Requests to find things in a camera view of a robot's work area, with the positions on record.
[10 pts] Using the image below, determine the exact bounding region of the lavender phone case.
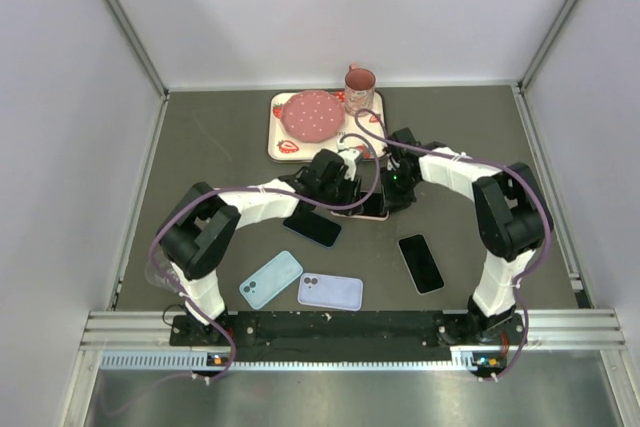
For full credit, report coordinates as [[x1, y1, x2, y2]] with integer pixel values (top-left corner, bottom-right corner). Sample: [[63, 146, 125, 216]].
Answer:
[[297, 273, 364, 311]]

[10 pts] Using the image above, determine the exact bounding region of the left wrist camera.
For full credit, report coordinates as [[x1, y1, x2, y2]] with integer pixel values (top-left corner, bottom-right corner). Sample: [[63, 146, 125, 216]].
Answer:
[[336, 139, 369, 170]]

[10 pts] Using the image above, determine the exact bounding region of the pink phone case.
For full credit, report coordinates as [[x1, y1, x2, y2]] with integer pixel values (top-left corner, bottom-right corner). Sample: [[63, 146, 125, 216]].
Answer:
[[331, 192, 389, 221]]

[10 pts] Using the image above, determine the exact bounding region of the pink floral mug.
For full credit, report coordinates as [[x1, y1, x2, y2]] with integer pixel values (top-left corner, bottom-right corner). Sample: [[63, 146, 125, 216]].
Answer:
[[344, 64, 376, 117]]

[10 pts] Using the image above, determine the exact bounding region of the silver-edged black phone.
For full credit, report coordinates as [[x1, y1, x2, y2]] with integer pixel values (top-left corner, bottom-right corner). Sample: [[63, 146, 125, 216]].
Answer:
[[398, 234, 445, 295]]

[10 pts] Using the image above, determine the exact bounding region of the green-edged black phone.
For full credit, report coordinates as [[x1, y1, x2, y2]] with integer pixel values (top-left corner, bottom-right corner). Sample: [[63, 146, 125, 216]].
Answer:
[[353, 193, 389, 220]]

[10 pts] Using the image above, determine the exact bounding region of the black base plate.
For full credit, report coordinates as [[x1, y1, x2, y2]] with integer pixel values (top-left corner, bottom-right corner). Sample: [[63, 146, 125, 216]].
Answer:
[[169, 311, 524, 362]]

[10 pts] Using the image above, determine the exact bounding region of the slotted cable duct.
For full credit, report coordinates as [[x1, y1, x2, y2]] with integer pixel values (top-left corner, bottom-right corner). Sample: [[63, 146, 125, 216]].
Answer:
[[99, 347, 488, 372]]

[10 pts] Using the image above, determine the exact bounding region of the clear glass cup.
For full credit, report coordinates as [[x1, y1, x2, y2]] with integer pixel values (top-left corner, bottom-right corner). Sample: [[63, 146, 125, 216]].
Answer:
[[145, 247, 182, 294]]

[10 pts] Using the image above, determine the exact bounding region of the blue-edged black phone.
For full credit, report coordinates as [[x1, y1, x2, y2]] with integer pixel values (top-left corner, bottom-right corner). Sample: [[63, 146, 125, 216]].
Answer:
[[283, 212, 342, 248]]

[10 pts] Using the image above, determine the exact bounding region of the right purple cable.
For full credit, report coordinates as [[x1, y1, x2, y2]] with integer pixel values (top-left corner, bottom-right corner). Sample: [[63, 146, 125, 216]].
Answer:
[[354, 107, 554, 381]]

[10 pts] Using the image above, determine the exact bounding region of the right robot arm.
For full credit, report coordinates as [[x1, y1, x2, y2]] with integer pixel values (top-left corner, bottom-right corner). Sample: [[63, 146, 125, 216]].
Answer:
[[380, 128, 553, 343]]

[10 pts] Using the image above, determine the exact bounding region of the strawberry print tray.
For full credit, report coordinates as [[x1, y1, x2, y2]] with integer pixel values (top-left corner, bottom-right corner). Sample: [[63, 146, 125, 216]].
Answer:
[[267, 91, 386, 162]]

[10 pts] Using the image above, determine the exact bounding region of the pink polka dot plate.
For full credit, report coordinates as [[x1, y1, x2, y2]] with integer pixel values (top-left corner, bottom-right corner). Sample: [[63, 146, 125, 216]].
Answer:
[[280, 90, 346, 143]]

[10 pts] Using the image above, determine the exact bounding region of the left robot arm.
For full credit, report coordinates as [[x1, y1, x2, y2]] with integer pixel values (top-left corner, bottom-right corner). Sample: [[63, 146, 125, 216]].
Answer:
[[149, 147, 364, 344]]

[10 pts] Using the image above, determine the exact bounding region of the light blue phone case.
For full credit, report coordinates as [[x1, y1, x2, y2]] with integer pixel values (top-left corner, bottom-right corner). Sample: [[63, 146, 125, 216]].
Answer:
[[239, 251, 303, 310]]

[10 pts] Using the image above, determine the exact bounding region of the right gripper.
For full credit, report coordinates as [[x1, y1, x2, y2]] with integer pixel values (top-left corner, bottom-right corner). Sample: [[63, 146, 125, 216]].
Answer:
[[379, 168, 419, 217]]

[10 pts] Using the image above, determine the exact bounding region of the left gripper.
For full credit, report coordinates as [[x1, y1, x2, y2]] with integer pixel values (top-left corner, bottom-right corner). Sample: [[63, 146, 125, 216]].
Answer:
[[318, 170, 363, 216]]

